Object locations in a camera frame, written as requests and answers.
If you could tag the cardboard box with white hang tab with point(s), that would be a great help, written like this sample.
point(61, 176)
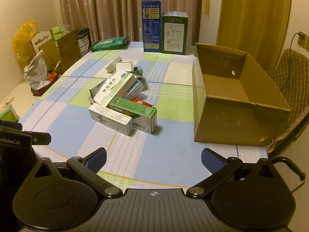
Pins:
point(48, 50)

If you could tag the green tissue packs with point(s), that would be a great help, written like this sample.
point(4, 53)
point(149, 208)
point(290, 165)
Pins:
point(60, 31)

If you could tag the green wet wipes pack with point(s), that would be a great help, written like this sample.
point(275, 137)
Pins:
point(108, 44)

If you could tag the white and green medicine box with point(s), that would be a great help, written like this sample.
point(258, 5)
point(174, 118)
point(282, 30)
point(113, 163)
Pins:
point(108, 118)

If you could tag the brown curtain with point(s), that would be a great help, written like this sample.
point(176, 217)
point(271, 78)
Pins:
point(108, 9)

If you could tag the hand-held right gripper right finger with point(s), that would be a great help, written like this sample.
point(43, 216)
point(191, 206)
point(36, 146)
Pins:
point(212, 161)

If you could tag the brown tray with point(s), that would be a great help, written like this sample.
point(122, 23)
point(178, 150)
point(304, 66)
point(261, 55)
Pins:
point(39, 90)

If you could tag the yellow plastic bag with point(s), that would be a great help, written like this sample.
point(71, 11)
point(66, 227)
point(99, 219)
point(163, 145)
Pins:
point(23, 41)

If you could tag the plain brown cardboard box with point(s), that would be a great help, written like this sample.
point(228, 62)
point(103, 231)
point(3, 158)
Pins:
point(70, 50)

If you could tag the crumpled silver foil bag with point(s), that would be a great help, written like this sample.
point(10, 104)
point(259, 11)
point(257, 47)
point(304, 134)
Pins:
point(36, 70)

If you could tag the orange small item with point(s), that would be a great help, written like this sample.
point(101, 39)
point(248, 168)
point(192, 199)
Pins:
point(53, 76)

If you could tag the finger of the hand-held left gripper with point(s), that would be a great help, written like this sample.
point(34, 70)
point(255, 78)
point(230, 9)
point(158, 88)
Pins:
point(42, 139)

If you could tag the silver and green foil bag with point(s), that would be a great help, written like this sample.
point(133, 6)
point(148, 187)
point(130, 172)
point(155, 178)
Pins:
point(138, 74)

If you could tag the red packet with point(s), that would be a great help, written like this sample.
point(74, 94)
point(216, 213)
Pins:
point(138, 100)

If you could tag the striped bag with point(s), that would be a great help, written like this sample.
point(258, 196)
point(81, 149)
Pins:
point(83, 42)

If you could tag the black curved bar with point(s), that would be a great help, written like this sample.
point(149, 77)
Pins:
point(289, 160)

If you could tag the white square night light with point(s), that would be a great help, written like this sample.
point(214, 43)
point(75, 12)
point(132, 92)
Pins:
point(124, 67)

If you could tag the yellow wall strip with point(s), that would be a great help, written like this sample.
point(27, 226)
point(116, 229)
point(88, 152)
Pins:
point(207, 3)

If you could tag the yellow curtain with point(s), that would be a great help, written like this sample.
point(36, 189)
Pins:
point(253, 17)

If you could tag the quilted chair cover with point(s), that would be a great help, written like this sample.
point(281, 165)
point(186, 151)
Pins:
point(294, 77)

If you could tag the tall green carton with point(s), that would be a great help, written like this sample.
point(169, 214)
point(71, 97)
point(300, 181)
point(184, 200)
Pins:
point(173, 35)

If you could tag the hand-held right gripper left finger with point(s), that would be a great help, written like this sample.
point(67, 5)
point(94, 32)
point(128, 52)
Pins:
point(96, 160)

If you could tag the tall blue carton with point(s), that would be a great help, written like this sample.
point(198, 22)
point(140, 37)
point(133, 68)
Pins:
point(152, 29)

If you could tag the checked cloth desktop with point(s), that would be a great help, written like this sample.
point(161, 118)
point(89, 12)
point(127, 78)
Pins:
point(169, 135)

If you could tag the green packet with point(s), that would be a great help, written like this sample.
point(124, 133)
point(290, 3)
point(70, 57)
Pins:
point(7, 114)

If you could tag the large white medicine box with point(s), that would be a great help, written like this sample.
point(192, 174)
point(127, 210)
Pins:
point(113, 87)

